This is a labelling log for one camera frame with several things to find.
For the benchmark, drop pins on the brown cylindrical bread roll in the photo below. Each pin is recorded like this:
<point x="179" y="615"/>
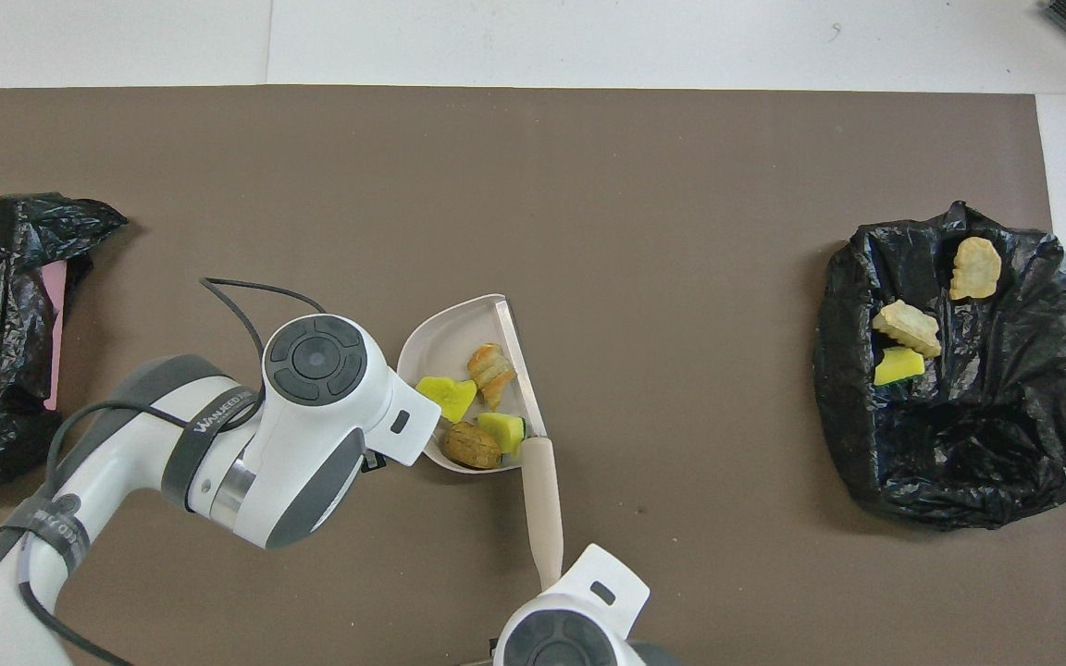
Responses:
<point x="471" y="446"/>

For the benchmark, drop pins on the pink plastic bin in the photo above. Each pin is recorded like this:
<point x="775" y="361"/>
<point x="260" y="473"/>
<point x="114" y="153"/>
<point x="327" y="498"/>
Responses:
<point x="54" y="333"/>

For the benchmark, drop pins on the notched yellow sponge piece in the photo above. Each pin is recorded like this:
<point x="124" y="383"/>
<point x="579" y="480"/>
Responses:
<point x="447" y="396"/>

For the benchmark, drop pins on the beige plastic dustpan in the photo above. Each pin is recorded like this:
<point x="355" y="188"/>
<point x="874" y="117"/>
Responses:
<point x="445" y="342"/>

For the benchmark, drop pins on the brown table mat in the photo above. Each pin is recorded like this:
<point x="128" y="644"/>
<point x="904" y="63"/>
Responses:
<point x="533" y="185"/>

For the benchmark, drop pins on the beige hand brush black bristles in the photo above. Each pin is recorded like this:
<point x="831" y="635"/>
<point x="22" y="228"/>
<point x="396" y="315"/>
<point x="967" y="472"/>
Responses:
<point x="542" y="509"/>

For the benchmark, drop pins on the beige torn bread piece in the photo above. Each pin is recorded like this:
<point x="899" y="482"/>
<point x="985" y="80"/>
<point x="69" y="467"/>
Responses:
<point x="908" y="326"/>

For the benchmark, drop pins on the yellow sponge wedge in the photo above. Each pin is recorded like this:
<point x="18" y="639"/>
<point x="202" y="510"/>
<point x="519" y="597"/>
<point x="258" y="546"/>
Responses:
<point x="501" y="431"/>

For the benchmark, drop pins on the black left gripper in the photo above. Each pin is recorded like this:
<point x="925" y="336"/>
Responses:
<point x="373" y="462"/>

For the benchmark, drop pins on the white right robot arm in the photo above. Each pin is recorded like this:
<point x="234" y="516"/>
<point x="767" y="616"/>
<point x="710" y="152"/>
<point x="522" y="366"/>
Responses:
<point x="579" y="610"/>

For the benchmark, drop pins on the small golden croissant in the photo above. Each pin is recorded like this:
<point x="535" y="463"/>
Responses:
<point x="975" y="268"/>

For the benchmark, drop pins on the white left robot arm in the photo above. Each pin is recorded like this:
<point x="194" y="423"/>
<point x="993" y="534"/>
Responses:
<point x="311" y="435"/>

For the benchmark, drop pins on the open black trash bag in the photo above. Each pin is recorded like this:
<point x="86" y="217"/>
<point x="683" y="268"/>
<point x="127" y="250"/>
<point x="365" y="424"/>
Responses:
<point x="986" y="453"/>

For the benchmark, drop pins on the yellow sponge piece green-backed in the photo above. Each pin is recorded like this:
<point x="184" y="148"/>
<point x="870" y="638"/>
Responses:
<point x="898" y="367"/>

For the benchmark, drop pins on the long twisted croissant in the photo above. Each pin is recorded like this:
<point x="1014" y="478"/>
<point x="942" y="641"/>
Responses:
<point x="492" y="375"/>

